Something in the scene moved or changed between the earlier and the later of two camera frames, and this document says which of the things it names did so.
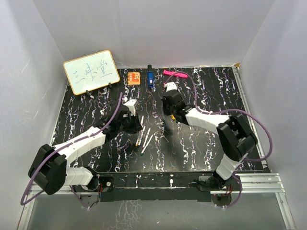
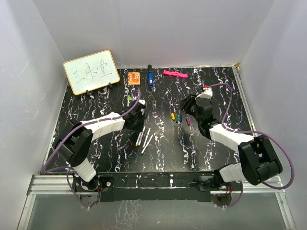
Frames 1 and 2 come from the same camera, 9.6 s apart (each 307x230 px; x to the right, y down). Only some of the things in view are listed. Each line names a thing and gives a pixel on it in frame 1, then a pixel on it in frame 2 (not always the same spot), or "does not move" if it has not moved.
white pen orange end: (138, 139) does not move
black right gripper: (166, 112) -> (190, 101)
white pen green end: (147, 144) does not move
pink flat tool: (183, 75) does not move
